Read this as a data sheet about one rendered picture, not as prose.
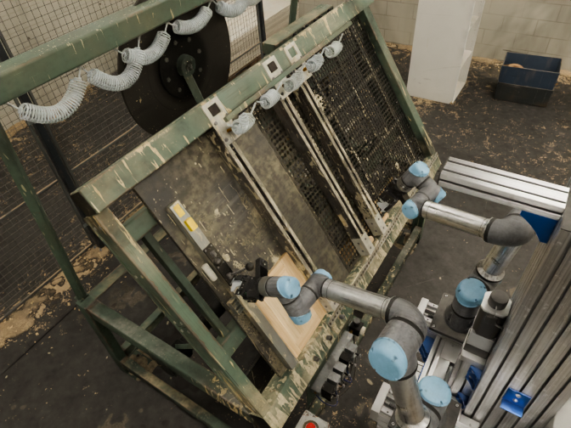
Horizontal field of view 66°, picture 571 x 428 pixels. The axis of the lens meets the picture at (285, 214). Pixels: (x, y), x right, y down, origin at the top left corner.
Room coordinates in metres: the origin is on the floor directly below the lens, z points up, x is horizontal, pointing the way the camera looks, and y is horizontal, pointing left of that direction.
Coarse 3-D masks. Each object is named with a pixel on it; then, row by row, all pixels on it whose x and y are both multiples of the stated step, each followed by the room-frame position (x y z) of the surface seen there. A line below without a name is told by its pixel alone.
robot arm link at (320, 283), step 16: (320, 272) 1.03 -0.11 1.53; (320, 288) 0.95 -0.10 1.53; (336, 288) 0.93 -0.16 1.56; (352, 288) 0.91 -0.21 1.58; (352, 304) 0.86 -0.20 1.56; (368, 304) 0.83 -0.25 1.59; (384, 304) 0.81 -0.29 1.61; (400, 304) 0.78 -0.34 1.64; (384, 320) 0.77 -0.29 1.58; (416, 320) 0.71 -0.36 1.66
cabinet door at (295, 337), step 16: (288, 256) 1.39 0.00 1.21; (272, 272) 1.29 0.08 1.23; (288, 272) 1.33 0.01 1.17; (256, 304) 1.15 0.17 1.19; (272, 304) 1.18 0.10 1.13; (320, 304) 1.29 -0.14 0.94; (272, 320) 1.12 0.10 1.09; (288, 320) 1.16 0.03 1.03; (320, 320) 1.23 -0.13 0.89; (288, 336) 1.10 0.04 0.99; (304, 336) 1.13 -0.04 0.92
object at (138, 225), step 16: (320, 96) 2.28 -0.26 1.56; (272, 112) 1.97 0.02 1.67; (352, 160) 2.16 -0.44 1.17; (144, 208) 1.30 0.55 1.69; (128, 224) 1.21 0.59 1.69; (144, 224) 1.23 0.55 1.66; (144, 240) 1.21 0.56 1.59; (160, 256) 1.18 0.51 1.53; (176, 272) 1.16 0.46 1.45; (192, 288) 1.13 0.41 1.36; (208, 320) 1.07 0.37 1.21; (224, 336) 1.03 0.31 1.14; (240, 336) 1.05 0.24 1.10
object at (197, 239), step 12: (180, 204) 1.30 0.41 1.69; (180, 228) 1.26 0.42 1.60; (192, 240) 1.23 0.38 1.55; (204, 240) 1.24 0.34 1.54; (228, 288) 1.14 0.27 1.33; (240, 300) 1.12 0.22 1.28; (252, 312) 1.10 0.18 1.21; (264, 324) 1.08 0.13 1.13; (264, 336) 1.05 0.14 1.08; (276, 336) 1.06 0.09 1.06; (276, 348) 1.02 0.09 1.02; (288, 348) 1.04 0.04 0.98; (288, 360) 1.00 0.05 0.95
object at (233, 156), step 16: (208, 112) 1.59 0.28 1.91; (224, 112) 1.64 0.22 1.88; (240, 112) 1.54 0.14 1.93; (224, 128) 1.58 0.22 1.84; (240, 128) 1.53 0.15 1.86; (224, 144) 1.57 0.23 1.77; (224, 160) 1.58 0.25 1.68; (240, 160) 1.57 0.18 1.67; (240, 176) 1.53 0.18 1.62; (256, 176) 1.55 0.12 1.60; (256, 192) 1.49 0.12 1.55; (256, 208) 1.50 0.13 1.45; (272, 208) 1.49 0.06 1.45; (272, 224) 1.45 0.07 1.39; (288, 224) 1.46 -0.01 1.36; (288, 240) 1.40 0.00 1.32; (304, 256) 1.39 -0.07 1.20; (304, 272) 1.35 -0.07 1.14; (336, 304) 1.29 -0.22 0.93
